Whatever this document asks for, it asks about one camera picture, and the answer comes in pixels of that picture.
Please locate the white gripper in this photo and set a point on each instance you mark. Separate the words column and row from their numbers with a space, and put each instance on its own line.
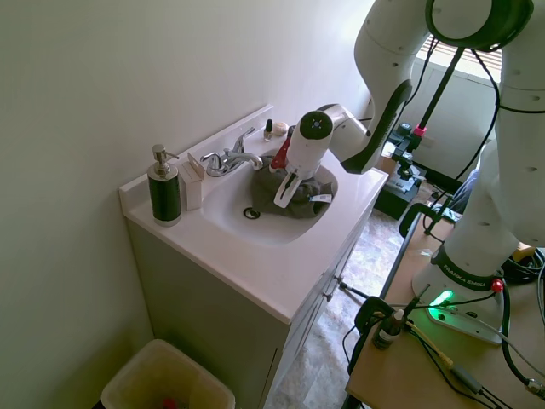
column 289, row 191

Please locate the grey towel with tag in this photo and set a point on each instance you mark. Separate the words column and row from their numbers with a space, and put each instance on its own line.
column 306, row 200

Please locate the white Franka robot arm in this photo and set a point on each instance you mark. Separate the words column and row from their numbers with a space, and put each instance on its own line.
column 489, row 170

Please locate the chrome sink drain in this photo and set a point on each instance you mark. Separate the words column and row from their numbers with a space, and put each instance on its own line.
column 251, row 213

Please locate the chrome sink faucet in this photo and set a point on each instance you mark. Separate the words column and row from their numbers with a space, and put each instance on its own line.
column 232, row 159

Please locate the white sink countertop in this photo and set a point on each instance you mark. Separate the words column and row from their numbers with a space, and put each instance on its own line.
column 255, row 264

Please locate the nail polish bottle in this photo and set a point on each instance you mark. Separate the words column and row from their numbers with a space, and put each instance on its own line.
column 268, row 133

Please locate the small round beige container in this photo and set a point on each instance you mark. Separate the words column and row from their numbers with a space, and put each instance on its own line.
column 280, row 128

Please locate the small white cardboard box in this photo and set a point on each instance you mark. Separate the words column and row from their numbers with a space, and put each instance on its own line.
column 191, row 187

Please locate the brown cardboard box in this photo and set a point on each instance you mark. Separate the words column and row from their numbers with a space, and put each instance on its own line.
column 385, row 164

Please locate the metal cabinet knob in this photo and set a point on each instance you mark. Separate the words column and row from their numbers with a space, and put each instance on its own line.
column 339, row 280
column 328, row 295

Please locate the black equipment case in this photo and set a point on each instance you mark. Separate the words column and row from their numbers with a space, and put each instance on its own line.
column 398, row 196

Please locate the black tripod leg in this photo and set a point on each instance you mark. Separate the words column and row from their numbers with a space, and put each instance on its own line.
column 355, row 291

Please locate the black C-clamp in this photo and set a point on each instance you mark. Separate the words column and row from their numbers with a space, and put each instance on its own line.
column 411, row 213
column 366, row 311

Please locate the black chrome soap dispenser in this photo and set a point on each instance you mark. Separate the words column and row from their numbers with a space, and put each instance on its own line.
column 164, row 191

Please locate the grey vanity cabinet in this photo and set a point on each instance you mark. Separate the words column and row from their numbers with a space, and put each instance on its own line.
column 213, row 332

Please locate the dark dropper bottle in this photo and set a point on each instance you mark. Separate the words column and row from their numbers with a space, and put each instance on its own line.
column 386, row 334

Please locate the light wooden table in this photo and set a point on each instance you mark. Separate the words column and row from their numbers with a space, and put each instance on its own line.
column 404, row 375

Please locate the beige trash bin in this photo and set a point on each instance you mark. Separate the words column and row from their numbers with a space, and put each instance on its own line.
column 170, row 375

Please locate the wooden window blinds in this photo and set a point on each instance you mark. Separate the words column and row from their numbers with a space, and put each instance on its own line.
column 464, row 57

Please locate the red emergency stop button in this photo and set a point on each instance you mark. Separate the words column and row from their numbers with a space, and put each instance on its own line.
column 496, row 286

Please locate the black camera stand pole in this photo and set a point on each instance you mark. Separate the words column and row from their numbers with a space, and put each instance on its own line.
column 438, row 93

